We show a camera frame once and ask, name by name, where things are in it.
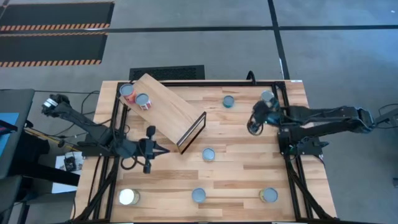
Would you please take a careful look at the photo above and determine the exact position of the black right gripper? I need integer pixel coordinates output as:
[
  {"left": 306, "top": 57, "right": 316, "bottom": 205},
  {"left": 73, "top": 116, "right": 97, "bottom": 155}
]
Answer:
[{"left": 252, "top": 96, "right": 282, "bottom": 126}]

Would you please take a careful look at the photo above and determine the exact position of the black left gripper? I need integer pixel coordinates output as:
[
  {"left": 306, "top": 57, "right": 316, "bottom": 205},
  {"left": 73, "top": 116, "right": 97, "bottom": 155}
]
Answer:
[{"left": 138, "top": 125, "right": 170, "bottom": 174}]

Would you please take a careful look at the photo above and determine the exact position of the Carrots label tin can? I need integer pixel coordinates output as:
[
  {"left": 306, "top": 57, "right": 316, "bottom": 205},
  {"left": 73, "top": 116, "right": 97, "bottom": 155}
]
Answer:
[{"left": 135, "top": 93, "right": 153, "bottom": 111}]

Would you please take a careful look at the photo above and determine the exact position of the pink label tin can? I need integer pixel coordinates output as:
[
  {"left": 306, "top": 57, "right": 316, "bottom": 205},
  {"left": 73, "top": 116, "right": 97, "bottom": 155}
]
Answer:
[{"left": 119, "top": 83, "right": 137, "bottom": 105}]

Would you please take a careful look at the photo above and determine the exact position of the short teal tin can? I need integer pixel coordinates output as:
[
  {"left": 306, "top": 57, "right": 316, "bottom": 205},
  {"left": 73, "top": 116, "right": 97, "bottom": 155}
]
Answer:
[{"left": 222, "top": 95, "right": 236, "bottom": 109}]

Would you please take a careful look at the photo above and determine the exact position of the gold tin can shiny lid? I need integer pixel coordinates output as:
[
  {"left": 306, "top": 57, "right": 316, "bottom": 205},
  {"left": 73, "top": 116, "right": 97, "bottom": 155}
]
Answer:
[{"left": 118, "top": 188, "right": 141, "bottom": 206}]

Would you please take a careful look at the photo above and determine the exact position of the black perforated floor vent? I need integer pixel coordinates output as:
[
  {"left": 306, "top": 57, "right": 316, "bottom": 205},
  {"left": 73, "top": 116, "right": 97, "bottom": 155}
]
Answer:
[{"left": 129, "top": 64, "right": 206, "bottom": 81}]

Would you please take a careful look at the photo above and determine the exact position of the small black device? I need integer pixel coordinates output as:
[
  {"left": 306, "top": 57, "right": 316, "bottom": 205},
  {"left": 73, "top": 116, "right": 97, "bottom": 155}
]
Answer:
[{"left": 63, "top": 156, "right": 78, "bottom": 172}]

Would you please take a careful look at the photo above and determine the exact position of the white paper box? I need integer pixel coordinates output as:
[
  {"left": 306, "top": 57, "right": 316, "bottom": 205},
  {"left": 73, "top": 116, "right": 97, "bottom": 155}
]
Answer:
[{"left": 51, "top": 152, "right": 84, "bottom": 194}]

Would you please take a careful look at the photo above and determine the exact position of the black stand base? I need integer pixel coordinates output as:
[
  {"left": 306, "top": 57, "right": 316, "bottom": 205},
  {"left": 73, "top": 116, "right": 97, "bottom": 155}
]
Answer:
[{"left": 9, "top": 132, "right": 81, "bottom": 187}]

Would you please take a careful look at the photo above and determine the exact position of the black mat hazard stripe edge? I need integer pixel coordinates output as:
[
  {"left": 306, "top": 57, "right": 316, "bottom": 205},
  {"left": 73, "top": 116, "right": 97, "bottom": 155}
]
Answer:
[
  {"left": 0, "top": 1, "right": 115, "bottom": 32},
  {"left": 0, "top": 32, "right": 109, "bottom": 68}
]

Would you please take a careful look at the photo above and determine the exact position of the black desk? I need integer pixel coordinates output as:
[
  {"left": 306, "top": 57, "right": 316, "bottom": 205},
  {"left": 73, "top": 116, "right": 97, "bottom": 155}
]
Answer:
[{"left": 0, "top": 88, "right": 35, "bottom": 180}]

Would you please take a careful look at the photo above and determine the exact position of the blue sheet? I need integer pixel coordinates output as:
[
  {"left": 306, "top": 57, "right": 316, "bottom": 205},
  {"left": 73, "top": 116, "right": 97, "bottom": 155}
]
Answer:
[{"left": 0, "top": 112, "right": 20, "bottom": 156}]

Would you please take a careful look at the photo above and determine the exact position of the black right gripper cable loop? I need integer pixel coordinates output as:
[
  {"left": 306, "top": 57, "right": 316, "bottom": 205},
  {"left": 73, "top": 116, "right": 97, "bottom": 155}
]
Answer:
[{"left": 247, "top": 113, "right": 264, "bottom": 136}]

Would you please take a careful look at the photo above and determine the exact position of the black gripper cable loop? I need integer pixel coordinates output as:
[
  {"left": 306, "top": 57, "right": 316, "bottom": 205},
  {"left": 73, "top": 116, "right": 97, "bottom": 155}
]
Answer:
[
  {"left": 120, "top": 154, "right": 139, "bottom": 171},
  {"left": 247, "top": 113, "right": 264, "bottom": 136}
]

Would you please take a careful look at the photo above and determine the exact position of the black left gripper cable loop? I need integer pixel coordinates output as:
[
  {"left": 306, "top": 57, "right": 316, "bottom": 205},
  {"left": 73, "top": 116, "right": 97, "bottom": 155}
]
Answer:
[{"left": 120, "top": 154, "right": 139, "bottom": 171}]

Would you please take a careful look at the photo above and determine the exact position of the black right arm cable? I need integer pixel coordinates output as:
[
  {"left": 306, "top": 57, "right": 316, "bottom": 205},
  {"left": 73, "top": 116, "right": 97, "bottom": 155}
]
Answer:
[{"left": 374, "top": 104, "right": 398, "bottom": 128}]

